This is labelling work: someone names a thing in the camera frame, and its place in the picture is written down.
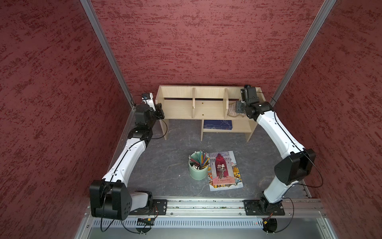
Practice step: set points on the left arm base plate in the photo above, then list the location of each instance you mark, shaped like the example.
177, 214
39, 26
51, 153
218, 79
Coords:
158, 207

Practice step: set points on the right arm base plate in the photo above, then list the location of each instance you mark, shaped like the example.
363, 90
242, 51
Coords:
262, 207

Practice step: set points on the dark blue book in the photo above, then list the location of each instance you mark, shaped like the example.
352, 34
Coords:
218, 124

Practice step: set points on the coloured pencils bundle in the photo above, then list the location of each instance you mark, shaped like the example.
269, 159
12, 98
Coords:
199, 160

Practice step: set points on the aluminium mounting rail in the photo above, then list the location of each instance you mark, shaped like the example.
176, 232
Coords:
201, 207

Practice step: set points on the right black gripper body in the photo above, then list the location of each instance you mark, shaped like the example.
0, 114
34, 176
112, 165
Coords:
241, 107

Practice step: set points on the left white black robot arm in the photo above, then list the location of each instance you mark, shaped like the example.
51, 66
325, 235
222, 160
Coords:
109, 197

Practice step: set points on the light wooden bookshelf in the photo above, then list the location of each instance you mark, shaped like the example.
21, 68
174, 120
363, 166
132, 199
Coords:
204, 103

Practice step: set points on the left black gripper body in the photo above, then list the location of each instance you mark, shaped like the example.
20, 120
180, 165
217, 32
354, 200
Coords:
158, 114

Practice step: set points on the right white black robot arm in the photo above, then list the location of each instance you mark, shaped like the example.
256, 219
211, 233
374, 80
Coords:
297, 161

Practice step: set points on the colourful illustrated book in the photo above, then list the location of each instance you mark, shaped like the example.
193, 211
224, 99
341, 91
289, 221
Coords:
223, 172

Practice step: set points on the fluffy beige pink cloth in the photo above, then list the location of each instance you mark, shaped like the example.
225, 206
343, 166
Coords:
232, 111

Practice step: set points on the green pencil cup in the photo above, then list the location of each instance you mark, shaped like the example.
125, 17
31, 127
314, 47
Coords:
198, 174

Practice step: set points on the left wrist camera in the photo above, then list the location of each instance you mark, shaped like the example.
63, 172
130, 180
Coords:
147, 98

